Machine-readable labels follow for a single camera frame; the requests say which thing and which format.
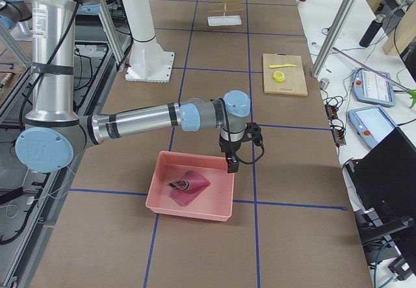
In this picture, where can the black computer monitor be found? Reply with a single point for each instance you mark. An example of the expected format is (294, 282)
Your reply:
(385, 181)

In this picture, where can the teach pendant tablet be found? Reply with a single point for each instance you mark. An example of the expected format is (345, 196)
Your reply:
(372, 124)
(370, 88)

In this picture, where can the yellow plastic knife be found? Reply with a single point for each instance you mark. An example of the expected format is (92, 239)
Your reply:
(272, 66)

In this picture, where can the black power strip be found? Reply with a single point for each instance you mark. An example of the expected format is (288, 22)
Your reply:
(337, 126)

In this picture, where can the metal reacher grabber tool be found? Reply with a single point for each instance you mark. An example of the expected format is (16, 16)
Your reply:
(407, 90)

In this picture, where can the bamboo cutting board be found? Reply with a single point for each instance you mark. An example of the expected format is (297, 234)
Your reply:
(295, 82)

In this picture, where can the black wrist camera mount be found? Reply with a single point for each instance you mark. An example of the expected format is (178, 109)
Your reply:
(255, 132)

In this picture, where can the yellow lemon slice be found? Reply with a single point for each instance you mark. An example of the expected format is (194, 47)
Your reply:
(278, 77)

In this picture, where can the black water bottle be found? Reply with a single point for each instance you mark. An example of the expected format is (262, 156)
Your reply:
(372, 30)

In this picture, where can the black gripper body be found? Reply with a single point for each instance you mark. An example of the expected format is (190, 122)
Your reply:
(228, 147)

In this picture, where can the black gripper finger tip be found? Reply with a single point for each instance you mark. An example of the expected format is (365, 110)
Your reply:
(232, 165)

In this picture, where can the small metal cylinder weight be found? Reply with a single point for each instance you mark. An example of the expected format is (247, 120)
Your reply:
(324, 83)

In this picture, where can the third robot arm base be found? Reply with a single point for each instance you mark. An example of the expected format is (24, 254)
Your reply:
(16, 18)

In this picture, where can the pink plastic bin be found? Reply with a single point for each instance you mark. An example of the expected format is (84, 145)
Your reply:
(214, 202)

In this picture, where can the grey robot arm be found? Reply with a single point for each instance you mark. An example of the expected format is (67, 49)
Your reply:
(54, 134)

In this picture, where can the aluminium frame post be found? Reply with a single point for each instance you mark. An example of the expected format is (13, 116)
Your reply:
(334, 31)

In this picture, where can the white rectangular tray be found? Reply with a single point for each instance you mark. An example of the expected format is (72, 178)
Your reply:
(224, 21)

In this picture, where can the lower teach pendant tablet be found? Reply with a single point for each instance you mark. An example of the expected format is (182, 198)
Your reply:
(372, 124)

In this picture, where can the magenta microfiber cloth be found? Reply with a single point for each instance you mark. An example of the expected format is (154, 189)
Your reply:
(185, 190)

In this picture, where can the upper teach pendant tablet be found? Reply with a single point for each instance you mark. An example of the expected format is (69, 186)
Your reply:
(370, 88)

